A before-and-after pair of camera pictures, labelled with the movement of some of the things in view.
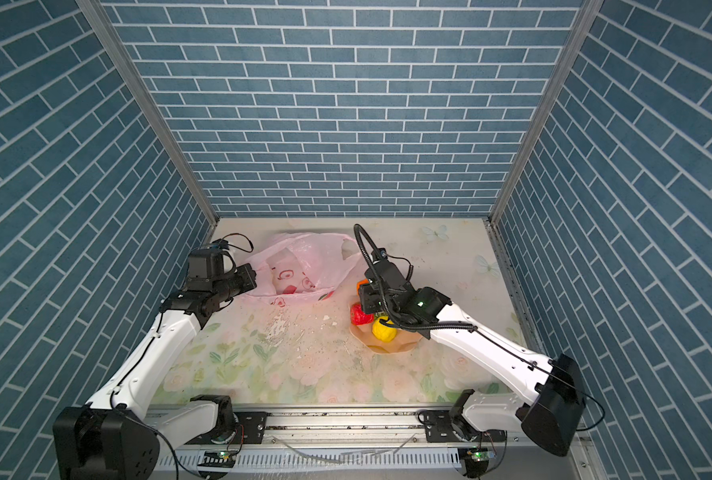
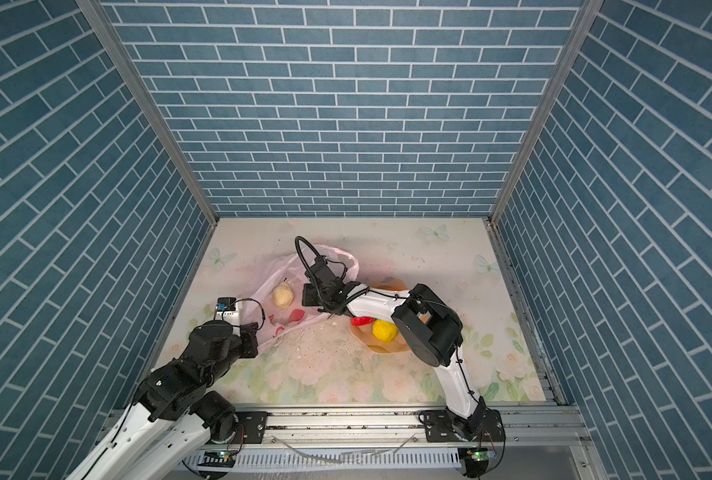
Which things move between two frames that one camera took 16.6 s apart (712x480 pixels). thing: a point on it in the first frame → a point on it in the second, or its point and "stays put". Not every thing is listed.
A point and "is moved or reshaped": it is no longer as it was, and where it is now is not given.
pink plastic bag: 304,267 is moved or reshaped
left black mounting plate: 252,425 stays put
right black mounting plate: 439,429 stays put
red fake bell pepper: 358,316 stays put
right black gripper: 366,296 → 308,290
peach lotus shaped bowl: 403,342 is moved or reshaped
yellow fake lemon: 382,331 stays put
